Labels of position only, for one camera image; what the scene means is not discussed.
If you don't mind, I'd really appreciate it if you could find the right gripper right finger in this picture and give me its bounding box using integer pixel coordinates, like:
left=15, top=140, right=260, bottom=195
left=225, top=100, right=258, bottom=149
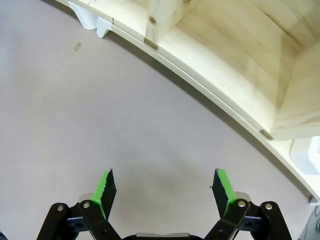
left=203, top=168, right=293, bottom=240

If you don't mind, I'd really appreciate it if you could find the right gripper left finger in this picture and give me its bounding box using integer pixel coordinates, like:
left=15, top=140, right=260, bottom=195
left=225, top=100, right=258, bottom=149
left=37, top=168, right=122, bottom=240

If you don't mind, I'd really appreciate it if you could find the white-legged riser carrying power strip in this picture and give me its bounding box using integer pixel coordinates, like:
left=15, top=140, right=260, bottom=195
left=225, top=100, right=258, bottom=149
left=96, top=16, right=320, bottom=203

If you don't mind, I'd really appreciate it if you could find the white power strip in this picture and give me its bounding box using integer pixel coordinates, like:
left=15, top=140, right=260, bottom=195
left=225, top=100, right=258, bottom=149
left=288, top=136, right=320, bottom=176

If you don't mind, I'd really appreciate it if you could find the light wooden compartment shelf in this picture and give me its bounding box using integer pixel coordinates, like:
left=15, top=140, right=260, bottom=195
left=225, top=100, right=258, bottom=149
left=56, top=0, right=320, bottom=141

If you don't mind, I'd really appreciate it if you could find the white-legged wooden riser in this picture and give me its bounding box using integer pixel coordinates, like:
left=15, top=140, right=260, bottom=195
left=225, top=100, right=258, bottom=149
left=53, top=0, right=115, bottom=30

